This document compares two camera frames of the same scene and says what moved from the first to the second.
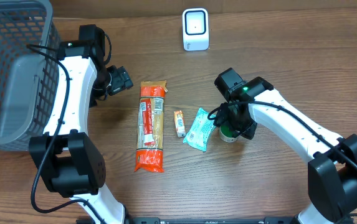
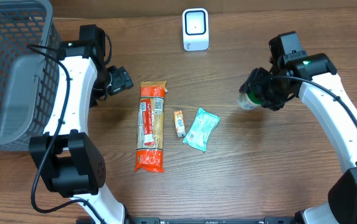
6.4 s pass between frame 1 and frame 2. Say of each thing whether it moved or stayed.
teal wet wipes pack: stayed
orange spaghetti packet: stayed
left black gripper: stayed
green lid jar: moved
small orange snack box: stayed
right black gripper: moved
